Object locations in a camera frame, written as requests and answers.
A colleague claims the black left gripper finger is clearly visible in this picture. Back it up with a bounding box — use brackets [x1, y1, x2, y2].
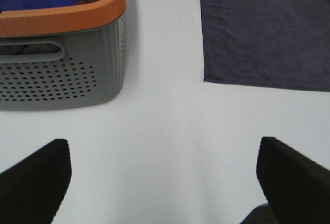
[1, 139, 72, 223]

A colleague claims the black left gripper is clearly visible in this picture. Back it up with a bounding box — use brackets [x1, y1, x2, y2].
[242, 137, 329, 224]

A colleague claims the grey basket with orange rim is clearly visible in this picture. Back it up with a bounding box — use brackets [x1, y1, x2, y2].
[1, 0, 128, 111]

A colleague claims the dark grey towel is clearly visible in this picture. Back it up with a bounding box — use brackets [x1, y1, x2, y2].
[200, 0, 329, 92]

